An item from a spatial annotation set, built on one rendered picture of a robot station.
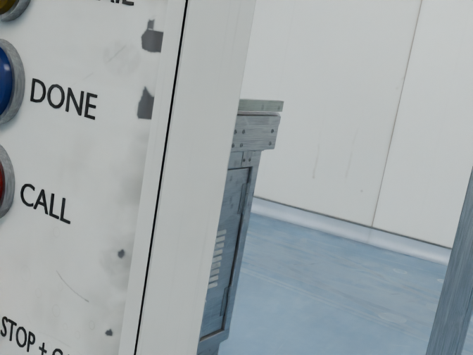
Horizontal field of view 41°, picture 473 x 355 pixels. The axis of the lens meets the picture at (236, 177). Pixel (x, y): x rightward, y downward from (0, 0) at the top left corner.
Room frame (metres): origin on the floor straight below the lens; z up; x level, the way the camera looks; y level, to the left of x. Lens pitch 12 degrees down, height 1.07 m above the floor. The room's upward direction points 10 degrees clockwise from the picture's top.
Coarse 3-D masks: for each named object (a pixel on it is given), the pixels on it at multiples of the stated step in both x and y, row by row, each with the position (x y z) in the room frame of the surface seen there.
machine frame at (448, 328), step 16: (464, 208) 1.25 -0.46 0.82; (464, 224) 1.24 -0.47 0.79; (464, 240) 1.24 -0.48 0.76; (464, 256) 1.23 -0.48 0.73; (448, 272) 1.25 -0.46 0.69; (464, 272) 1.23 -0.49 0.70; (448, 288) 1.24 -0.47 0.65; (464, 288) 1.23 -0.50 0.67; (448, 304) 1.24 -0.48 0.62; (464, 304) 1.22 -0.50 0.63; (448, 320) 1.23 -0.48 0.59; (464, 320) 1.22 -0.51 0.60; (432, 336) 1.25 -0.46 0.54; (448, 336) 1.23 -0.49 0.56; (464, 336) 1.25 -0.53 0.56; (432, 352) 1.24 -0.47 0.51; (448, 352) 1.23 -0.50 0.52
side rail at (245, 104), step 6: (240, 102) 1.65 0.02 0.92; (246, 102) 1.68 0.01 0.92; (252, 102) 1.70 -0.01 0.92; (258, 102) 1.73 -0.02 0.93; (264, 102) 1.75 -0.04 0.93; (270, 102) 1.78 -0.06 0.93; (276, 102) 1.80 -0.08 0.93; (282, 102) 1.83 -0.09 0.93; (240, 108) 1.66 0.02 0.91; (246, 108) 1.68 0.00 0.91; (252, 108) 1.70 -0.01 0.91; (258, 108) 1.73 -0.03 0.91; (264, 108) 1.75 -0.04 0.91; (270, 108) 1.78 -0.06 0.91; (276, 108) 1.81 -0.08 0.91; (282, 108) 1.84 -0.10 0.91
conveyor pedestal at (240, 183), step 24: (240, 168) 1.80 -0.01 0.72; (240, 192) 1.81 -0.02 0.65; (240, 216) 1.83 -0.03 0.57; (216, 240) 1.74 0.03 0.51; (240, 240) 1.84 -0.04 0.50; (216, 264) 1.76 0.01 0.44; (240, 264) 1.86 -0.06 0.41; (216, 288) 1.78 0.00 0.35; (216, 312) 1.80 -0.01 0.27; (216, 336) 1.80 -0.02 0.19
